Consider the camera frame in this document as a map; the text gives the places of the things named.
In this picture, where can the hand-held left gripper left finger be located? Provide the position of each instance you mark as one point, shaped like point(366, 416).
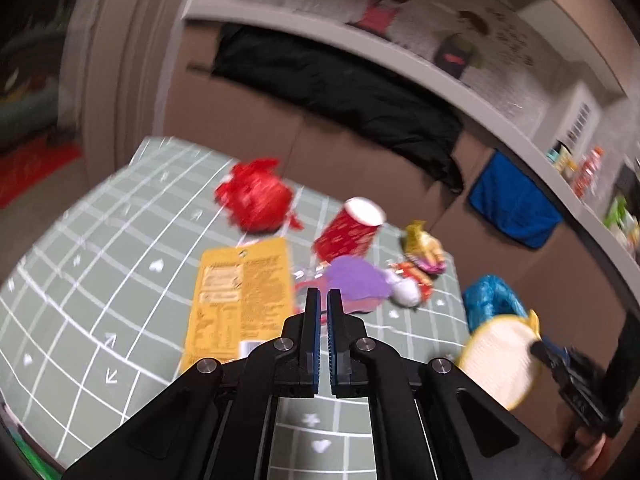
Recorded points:
point(313, 342)

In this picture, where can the green packet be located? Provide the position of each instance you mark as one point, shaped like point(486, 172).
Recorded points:
point(616, 212)

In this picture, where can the cartoon wall poster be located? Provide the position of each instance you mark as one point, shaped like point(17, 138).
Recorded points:
point(425, 25)

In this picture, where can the yellow flat snack packet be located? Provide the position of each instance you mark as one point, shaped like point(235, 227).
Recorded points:
point(240, 295)

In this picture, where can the orange plastic bottle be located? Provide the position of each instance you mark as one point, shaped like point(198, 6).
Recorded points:
point(587, 170)

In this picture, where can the purple and pink sponge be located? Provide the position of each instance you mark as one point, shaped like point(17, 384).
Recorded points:
point(352, 280)

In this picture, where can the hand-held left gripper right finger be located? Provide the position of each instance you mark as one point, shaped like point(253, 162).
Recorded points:
point(334, 342)

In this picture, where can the yellow-brown bottle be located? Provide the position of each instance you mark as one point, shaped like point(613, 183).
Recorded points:
point(565, 162)

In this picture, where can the bin with blue liner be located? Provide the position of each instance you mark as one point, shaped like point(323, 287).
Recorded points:
point(490, 302)

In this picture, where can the brown cabinet front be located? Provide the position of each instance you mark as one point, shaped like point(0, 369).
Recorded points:
point(280, 120)

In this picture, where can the teal small container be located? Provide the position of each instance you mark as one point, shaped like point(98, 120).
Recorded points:
point(554, 155)

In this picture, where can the green gridded table mat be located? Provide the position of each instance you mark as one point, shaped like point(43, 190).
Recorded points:
point(100, 270)

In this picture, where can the person's right hand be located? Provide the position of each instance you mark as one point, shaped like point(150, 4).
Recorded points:
point(592, 452)

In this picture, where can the yellow crumpled snack wrapper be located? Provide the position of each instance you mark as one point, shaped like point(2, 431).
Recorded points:
point(422, 247)

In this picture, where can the red paper cup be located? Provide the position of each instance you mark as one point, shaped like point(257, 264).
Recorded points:
point(347, 235)

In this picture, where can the white countertop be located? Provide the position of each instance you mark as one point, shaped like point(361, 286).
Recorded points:
point(400, 65)

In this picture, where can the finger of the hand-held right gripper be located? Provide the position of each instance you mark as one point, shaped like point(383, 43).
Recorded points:
point(542, 351)

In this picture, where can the red crumpled plastic bag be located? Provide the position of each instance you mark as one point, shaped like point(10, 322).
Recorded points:
point(260, 197)

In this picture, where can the red floor mat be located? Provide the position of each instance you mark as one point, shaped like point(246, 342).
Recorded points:
point(32, 172)

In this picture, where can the blue towel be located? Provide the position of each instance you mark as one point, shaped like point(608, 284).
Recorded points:
point(512, 205)

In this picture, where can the white disc with yellow rim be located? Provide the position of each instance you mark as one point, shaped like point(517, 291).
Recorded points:
point(500, 360)

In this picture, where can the red and orange candy wrapper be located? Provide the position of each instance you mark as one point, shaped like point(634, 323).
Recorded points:
point(415, 275)

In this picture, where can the black cloth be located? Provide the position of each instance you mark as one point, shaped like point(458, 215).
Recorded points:
point(350, 100)

